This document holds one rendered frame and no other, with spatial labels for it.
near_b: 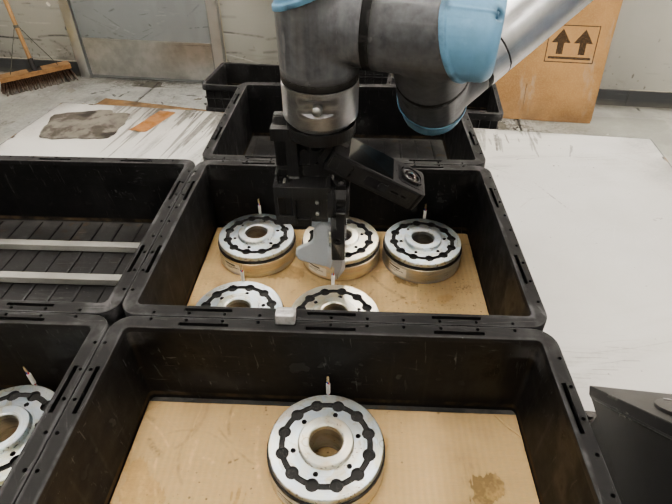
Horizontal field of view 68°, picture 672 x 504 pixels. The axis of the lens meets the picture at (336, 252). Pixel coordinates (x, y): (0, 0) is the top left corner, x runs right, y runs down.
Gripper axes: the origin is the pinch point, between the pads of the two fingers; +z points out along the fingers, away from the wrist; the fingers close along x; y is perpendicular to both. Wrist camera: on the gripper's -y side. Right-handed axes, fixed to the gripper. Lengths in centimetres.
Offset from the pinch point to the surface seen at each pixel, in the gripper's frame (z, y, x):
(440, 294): 2.2, -12.5, 3.9
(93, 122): 21, 68, -69
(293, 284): 2.2, 6.1, 2.9
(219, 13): 69, 89, -286
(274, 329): -9.5, 5.3, 18.7
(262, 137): 6.6, 17.0, -39.1
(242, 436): 0.0, 8.5, 24.3
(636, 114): 111, -172, -242
